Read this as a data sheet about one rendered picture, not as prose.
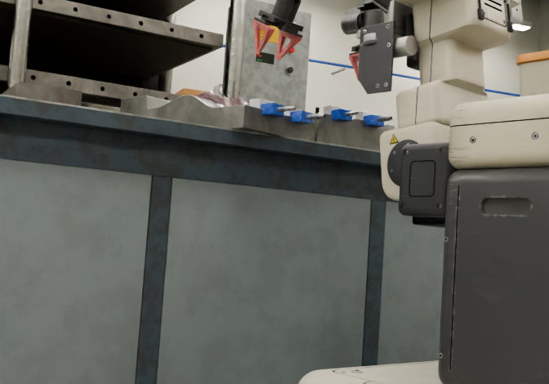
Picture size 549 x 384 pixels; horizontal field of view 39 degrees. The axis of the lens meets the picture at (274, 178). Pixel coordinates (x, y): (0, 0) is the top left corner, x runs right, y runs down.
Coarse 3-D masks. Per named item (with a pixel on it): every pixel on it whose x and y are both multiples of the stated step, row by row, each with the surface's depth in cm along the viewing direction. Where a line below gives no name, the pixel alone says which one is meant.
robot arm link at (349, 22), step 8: (368, 0) 216; (352, 8) 223; (360, 8) 220; (368, 8) 220; (376, 8) 219; (384, 8) 219; (344, 16) 223; (352, 16) 221; (344, 24) 222; (352, 24) 220; (344, 32) 224; (352, 32) 222
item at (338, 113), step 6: (324, 108) 212; (330, 108) 209; (336, 108) 210; (342, 108) 211; (336, 114) 207; (342, 114) 206; (348, 114) 204; (354, 114) 203; (336, 120) 208; (342, 120) 208; (348, 120) 207
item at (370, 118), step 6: (360, 114) 215; (366, 114) 215; (372, 114) 211; (366, 120) 213; (372, 120) 211; (378, 120) 211; (384, 120) 209; (390, 120) 207; (372, 126) 214; (378, 126) 213
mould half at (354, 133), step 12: (324, 120) 207; (360, 120) 213; (324, 132) 206; (336, 132) 208; (348, 132) 210; (360, 132) 212; (372, 132) 214; (336, 144) 208; (348, 144) 210; (360, 144) 212; (372, 144) 214
